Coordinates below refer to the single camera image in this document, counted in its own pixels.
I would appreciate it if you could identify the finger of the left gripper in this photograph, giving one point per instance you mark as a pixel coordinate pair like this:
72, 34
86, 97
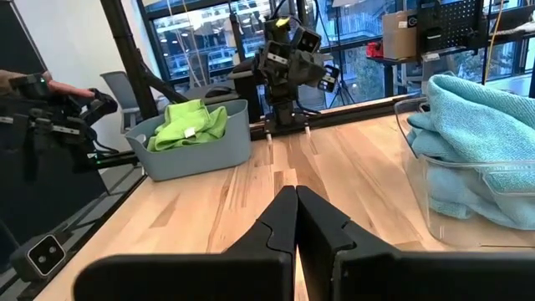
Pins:
279, 53
329, 78

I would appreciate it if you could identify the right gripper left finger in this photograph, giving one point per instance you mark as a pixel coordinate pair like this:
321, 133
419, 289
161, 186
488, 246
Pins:
251, 276

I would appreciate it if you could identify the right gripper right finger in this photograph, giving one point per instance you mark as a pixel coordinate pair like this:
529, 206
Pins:
355, 276

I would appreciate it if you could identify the bright green microfiber towel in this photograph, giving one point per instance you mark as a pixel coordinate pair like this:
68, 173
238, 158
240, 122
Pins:
167, 142
188, 115

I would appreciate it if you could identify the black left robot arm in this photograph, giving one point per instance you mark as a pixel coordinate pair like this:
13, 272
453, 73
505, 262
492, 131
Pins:
284, 104

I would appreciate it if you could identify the black tripod stand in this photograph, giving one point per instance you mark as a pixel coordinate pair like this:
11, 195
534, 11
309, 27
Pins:
339, 58

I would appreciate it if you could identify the small red object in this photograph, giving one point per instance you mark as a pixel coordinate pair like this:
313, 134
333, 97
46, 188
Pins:
375, 50

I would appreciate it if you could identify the black shelf table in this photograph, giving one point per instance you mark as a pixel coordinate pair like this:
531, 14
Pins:
389, 77

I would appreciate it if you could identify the dark computer mouse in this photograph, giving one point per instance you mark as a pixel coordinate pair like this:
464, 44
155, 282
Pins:
219, 92

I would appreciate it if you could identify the cardboard box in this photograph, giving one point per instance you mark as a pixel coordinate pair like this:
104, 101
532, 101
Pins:
399, 37

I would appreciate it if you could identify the large glass window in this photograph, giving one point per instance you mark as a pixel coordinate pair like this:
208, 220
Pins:
196, 42

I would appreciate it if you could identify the grey desk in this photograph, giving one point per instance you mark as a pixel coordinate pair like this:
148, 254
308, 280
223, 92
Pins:
196, 97

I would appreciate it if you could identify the clear plastic basket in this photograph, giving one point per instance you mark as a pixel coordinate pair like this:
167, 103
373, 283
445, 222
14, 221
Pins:
418, 188

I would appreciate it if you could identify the teal-grey plastic basket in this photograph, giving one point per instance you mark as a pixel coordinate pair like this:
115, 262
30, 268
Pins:
196, 161

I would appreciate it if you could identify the black pegboard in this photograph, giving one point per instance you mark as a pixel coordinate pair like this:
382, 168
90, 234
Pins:
451, 21

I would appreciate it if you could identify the grey office chair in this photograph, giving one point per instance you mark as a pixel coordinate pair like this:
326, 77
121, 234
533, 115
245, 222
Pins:
119, 90

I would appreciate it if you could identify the person's hand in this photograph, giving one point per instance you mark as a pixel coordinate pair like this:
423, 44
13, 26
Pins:
67, 88

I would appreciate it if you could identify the black panel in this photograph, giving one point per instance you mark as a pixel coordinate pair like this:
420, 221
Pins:
42, 209

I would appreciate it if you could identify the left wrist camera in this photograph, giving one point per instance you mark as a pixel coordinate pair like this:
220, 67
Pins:
308, 39

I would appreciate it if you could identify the black frame upright post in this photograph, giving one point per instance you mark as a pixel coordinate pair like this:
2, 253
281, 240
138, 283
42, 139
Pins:
125, 50

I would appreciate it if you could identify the table-level camera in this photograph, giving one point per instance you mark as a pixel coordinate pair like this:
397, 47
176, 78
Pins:
42, 255

